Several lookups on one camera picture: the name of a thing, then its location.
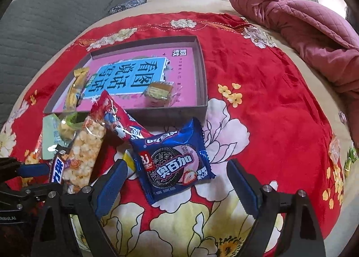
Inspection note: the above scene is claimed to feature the pale green snack packet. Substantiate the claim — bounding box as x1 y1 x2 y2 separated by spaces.
42 114 74 161

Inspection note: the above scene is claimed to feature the dark chocolate bar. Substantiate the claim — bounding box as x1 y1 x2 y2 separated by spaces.
48 148 70 185

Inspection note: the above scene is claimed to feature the yellow gold snack packet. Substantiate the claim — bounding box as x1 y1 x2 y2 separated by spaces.
65 67 90 112

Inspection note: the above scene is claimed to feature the clear orange candy wrapper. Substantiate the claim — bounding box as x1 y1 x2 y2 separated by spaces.
329 134 341 165

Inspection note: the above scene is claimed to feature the gold wrapped small cake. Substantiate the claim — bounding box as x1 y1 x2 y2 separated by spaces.
142 80 175 108

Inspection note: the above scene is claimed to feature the long red snack packet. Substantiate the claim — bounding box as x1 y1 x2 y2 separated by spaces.
90 90 153 145

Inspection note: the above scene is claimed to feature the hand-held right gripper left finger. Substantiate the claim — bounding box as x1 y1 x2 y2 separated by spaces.
31 158 127 257

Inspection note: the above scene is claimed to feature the grey quilted mat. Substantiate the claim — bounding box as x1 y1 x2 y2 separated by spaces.
0 0 130 129

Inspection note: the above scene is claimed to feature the beige bed sheet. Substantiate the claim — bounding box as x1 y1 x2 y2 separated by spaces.
0 0 359 257

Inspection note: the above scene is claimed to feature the pink quilt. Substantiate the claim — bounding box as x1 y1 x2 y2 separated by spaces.
228 0 359 112

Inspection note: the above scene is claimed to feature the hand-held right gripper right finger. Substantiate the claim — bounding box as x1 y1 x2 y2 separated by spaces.
226 158 327 257

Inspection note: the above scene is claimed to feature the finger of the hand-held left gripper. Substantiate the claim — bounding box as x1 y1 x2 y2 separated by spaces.
0 157 50 179
0 184 38 200

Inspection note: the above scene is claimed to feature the green yellow candy wrapper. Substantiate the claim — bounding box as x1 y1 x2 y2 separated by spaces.
344 146 359 177

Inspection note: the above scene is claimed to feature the blue cookie packet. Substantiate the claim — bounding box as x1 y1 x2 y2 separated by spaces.
129 117 216 205

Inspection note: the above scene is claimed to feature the blue floral cloth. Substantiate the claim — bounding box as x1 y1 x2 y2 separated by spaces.
109 0 147 15

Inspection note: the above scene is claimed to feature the white yellow snack packet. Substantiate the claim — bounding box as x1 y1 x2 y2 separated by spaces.
122 149 138 180

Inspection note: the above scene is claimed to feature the red floral blanket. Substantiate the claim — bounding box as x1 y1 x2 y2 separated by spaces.
0 12 346 257

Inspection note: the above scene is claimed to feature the grey cardboard box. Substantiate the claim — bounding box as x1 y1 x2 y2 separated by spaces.
43 36 208 128

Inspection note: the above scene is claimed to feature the clear puffed rice bar packet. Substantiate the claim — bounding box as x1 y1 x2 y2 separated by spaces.
62 115 107 191

